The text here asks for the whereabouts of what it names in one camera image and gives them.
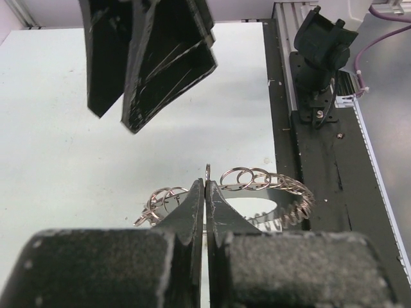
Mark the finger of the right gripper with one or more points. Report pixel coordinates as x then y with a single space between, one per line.
110 29
170 51

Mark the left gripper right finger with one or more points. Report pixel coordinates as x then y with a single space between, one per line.
251 268

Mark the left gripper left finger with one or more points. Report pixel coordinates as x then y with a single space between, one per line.
155 267

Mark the metal keyring holder disc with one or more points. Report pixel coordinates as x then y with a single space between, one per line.
267 200

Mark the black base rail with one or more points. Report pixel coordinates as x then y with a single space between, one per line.
333 162

